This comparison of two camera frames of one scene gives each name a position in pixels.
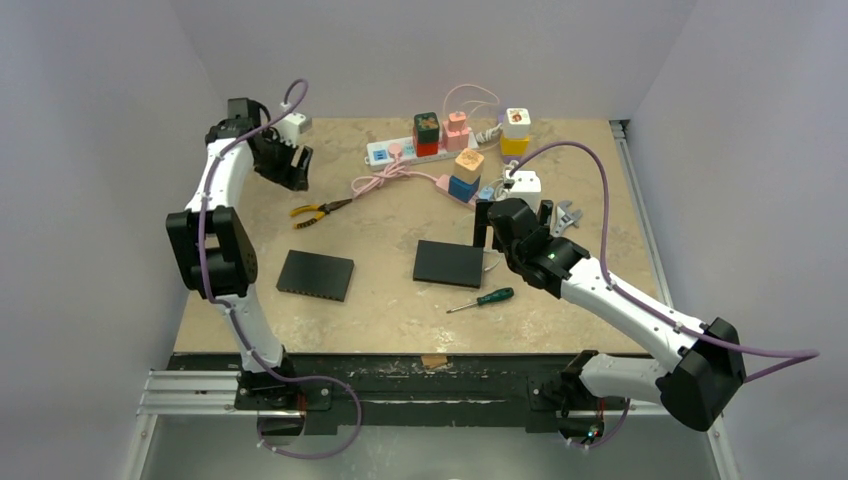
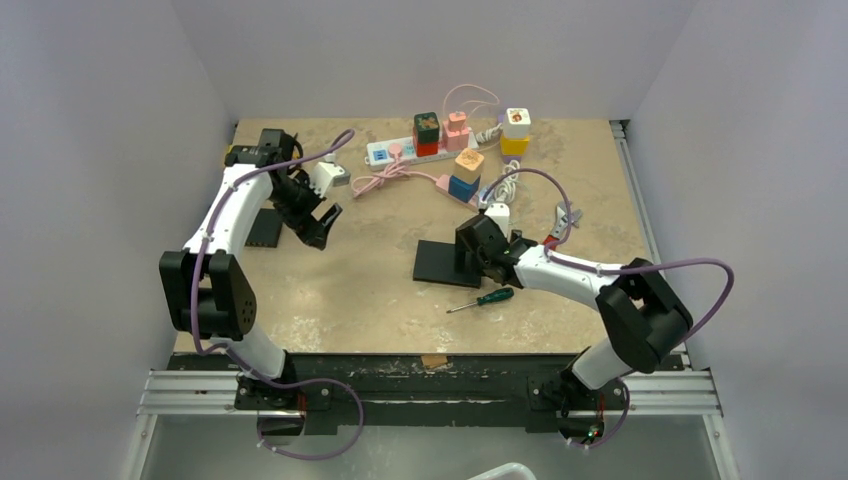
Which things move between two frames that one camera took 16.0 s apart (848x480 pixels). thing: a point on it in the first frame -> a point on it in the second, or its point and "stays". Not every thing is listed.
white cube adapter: [517, 122] stays
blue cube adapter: [462, 190] stays
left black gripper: [288, 176] -> [309, 230]
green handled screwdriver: [496, 295] stays
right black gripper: [506, 226] -> [473, 245]
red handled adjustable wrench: [564, 217] stays
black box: [315, 274] -> [266, 229]
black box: [449, 263] stays
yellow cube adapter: [514, 146] stays
